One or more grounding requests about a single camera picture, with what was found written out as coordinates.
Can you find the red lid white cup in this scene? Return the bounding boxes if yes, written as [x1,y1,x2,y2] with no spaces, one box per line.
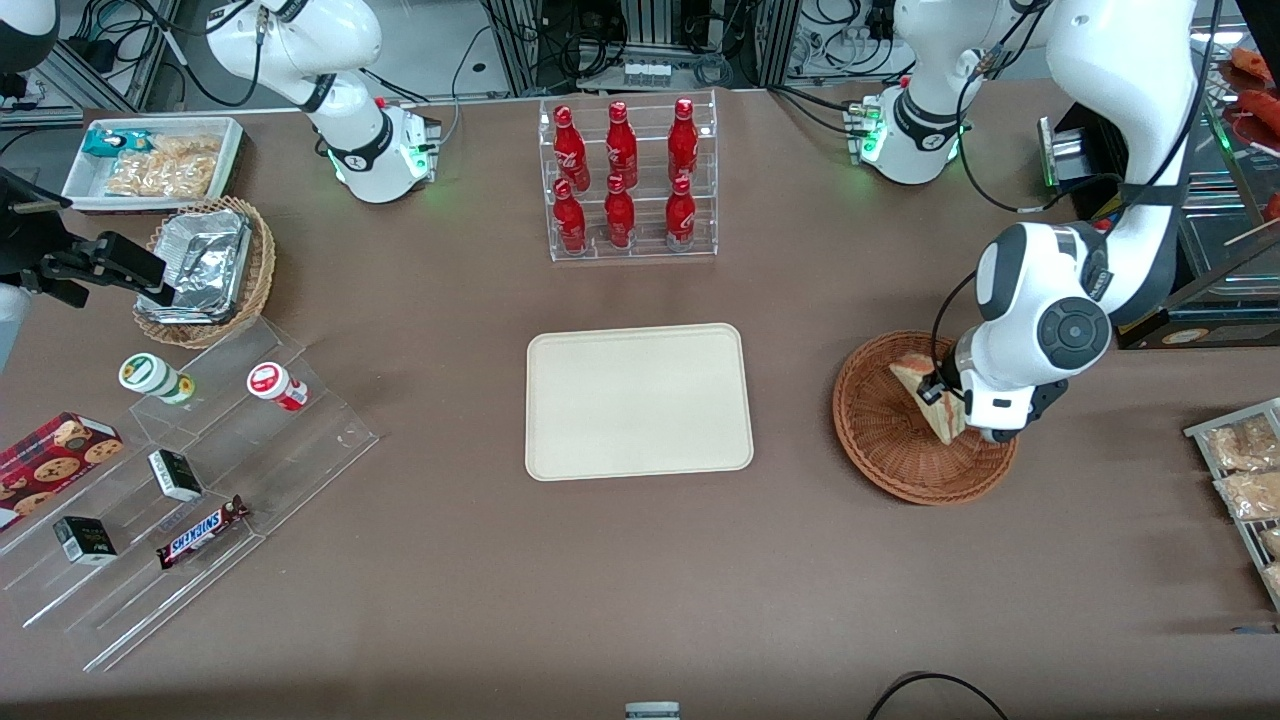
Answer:
[247,362,309,412]

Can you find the black glass display case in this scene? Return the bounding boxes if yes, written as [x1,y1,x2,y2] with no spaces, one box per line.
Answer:
[1038,40,1280,351]

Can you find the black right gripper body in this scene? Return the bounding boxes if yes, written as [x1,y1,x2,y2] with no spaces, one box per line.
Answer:
[0,168,101,309]

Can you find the aluminium frame equipment rack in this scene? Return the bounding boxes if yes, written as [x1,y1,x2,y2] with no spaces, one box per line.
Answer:
[480,0,801,96]

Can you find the clear acrylic stepped stand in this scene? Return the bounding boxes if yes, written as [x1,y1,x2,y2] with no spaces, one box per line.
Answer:
[0,318,381,673]

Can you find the black looped table cable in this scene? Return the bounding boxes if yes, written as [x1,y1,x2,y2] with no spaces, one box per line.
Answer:
[865,671,1011,720]

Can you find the green lid white cup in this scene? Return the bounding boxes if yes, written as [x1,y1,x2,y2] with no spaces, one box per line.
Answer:
[118,353,197,406]

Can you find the tray of packaged snacks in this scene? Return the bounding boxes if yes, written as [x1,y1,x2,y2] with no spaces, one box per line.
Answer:
[1184,397,1280,613]

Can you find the brown round wicker basket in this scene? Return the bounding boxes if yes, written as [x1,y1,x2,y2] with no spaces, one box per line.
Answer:
[832,330,1020,506]

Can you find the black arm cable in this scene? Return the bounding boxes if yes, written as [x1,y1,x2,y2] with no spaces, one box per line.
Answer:
[930,40,1126,386]

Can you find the cream plastic tray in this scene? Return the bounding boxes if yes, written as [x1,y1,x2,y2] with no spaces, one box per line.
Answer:
[525,322,755,483]

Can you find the white rectangular plastic bin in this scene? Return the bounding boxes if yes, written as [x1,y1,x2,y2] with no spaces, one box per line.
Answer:
[62,117,246,213]

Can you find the light tan wicker basket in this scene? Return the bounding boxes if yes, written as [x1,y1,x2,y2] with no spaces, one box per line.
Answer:
[133,196,277,350]

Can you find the triangular sandwich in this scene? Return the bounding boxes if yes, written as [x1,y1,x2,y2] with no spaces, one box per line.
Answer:
[888,350,968,447]

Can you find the small black carton box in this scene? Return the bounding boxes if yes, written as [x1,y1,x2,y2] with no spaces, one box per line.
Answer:
[148,449,204,503]
[52,516,119,566]

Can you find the clear acrylic bottle rack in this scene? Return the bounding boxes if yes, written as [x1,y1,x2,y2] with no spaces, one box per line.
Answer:
[538,90,719,263]

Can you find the red cola bottle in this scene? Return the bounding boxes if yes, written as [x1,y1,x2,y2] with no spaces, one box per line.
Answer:
[665,175,698,251]
[605,101,639,189]
[553,178,589,255]
[604,173,637,250]
[667,98,700,183]
[553,105,591,191]

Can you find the red plaid cookie box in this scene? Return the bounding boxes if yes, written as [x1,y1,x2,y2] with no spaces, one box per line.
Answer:
[0,412,125,531]

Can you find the teal snack packet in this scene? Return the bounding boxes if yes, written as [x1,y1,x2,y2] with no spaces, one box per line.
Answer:
[82,128,153,159]

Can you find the silver foil container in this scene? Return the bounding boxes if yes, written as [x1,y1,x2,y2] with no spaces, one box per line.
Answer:
[137,208,253,326]

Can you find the clear bag of crackers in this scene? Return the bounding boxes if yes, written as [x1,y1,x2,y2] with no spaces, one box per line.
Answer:
[105,152,217,199]
[145,134,222,166]

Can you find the Snickers chocolate bar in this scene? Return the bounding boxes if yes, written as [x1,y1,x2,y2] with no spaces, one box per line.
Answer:
[156,495,251,571]

